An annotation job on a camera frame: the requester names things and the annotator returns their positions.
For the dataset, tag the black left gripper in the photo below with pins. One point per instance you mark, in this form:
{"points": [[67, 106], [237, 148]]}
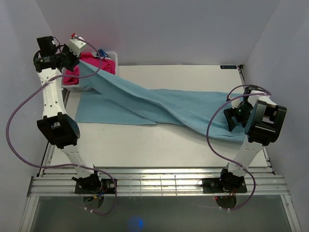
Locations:
{"points": [[75, 59]]}

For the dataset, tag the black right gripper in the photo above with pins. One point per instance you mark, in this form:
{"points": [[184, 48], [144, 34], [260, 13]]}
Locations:
{"points": [[231, 112]]}

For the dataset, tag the light blue trousers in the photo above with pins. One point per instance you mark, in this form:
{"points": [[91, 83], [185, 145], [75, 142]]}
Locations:
{"points": [[114, 100]]}

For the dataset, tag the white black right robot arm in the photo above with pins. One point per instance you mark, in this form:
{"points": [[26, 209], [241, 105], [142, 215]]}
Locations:
{"points": [[262, 120]]}

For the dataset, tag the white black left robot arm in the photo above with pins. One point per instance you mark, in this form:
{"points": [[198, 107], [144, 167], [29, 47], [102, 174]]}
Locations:
{"points": [[56, 125]]}

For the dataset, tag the pink garment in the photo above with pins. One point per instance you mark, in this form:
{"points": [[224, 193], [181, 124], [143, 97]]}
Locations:
{"points": [[107, 64]]}

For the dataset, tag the white plastic laundry basket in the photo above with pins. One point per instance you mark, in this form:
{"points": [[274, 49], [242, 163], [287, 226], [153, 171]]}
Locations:
{"points": [[73, 84]]}

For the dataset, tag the blue white patterned garment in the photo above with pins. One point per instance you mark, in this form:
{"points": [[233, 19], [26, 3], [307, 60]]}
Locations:
{"points": [[102, 54]]}

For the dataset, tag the dark table label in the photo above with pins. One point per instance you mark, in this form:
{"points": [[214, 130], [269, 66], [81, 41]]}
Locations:
{"points": [[228, 67]]}

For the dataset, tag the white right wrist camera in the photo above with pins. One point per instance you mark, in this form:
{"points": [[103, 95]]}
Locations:
{"points": [[235, 102]]}

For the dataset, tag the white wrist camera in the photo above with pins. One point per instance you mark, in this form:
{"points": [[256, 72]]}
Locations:
{"points": [[235, 102], [76, 44]]}

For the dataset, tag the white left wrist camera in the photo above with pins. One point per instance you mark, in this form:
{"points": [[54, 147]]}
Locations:
{"points": [[76, 44]]}

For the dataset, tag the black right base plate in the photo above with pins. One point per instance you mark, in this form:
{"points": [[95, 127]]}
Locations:
{"points": [[218, 185]]}

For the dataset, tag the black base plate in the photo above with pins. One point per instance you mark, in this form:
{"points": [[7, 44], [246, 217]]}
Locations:
{"points": [[107, 187], [218, 185]]}

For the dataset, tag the aluminium rail frame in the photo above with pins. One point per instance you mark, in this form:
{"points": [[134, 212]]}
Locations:
{"points": [[152, 182]]}

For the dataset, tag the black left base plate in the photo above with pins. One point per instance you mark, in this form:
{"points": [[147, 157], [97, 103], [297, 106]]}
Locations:
{"points": [[107, 187]]}

